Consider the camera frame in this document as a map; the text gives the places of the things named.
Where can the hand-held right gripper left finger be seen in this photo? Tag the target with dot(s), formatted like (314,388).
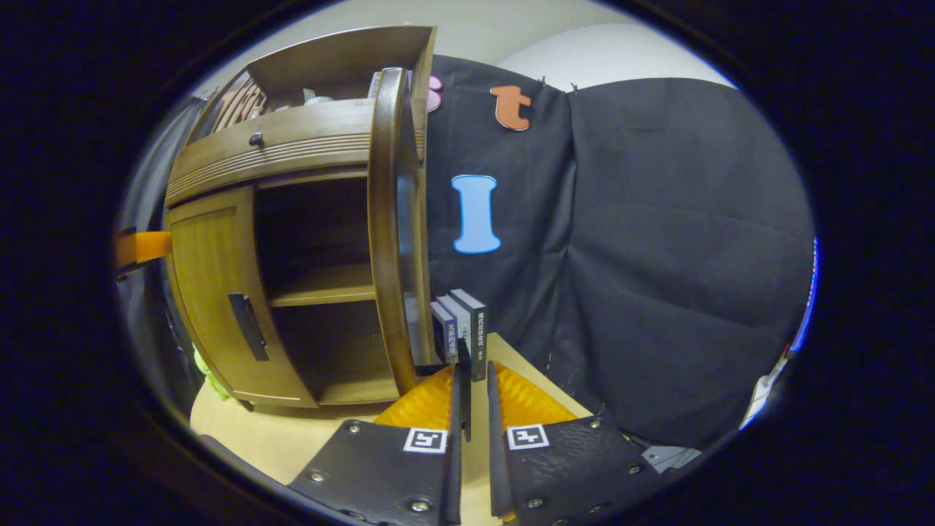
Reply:
(454,475)

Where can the wooden double-door shoe cabinet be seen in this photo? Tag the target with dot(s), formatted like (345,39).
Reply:
(321,58)

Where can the wooden cabinet drawer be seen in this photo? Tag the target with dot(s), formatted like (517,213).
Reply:
(292,142)

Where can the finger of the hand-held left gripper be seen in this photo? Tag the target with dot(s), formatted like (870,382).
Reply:
(150,247)

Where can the pale standing book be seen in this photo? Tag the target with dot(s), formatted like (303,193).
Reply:
(462,321)

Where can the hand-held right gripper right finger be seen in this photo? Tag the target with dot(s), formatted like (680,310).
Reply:
(497,467)

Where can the grey standing book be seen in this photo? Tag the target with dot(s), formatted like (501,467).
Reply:
(443,332)

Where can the yellow-green fuzzy object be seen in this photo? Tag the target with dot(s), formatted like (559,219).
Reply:
(208,376)

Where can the black backdrop cloth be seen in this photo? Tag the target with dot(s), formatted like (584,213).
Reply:
(657,256)

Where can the wooden inner cabinet shelf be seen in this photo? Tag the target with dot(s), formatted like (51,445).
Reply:
(321,285)

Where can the black standing book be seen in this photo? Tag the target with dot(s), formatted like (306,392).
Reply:
(478,336)

